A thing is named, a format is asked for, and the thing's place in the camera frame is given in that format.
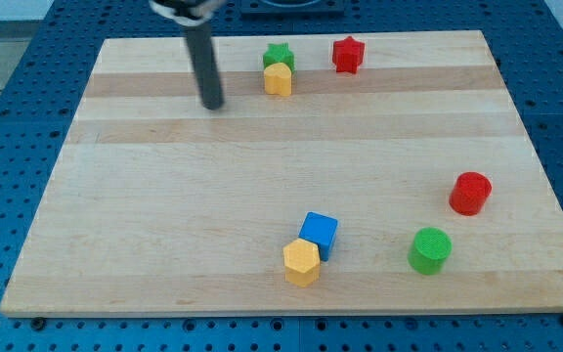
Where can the red cylinder block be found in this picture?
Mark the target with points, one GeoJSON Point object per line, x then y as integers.
{"type": "Point", "coordinates": [470, 193]}

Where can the yellow heart block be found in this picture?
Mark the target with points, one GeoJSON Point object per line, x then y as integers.
{"type": "Point", "coordinates": [278, 79]}

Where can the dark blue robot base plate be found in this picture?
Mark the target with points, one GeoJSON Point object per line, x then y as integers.
{"type": "Point", "coordinates": [261, 8]}

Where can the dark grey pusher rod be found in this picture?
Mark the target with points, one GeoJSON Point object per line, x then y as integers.
{"type": "Point", "coordinates": [202, 55]}

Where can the green cylinder block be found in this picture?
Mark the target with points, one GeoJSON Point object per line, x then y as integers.
{"type": "Point", "coordinates": [430, 249]}

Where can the blue cube block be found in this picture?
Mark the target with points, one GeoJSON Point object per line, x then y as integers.
{"type": "Point", "coordinates": [320, 230]}

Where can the light wooden board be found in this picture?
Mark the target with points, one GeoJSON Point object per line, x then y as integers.
{"type": "Point", "coordinates": [157, 207]}

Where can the red star block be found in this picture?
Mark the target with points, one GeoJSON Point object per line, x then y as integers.
{"type": "Point", "coordinates": [348, 54]}

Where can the green star block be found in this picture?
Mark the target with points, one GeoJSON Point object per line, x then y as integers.
{"type": "Point", "coordinates": [279, 54]}

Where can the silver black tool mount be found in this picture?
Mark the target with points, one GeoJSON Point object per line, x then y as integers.
{"type": "Point", "coordinates": [187, 12]}

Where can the yellow hexagon block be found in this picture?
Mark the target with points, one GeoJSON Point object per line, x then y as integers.
{"type": "Point", "coordinates": [302, 262]}

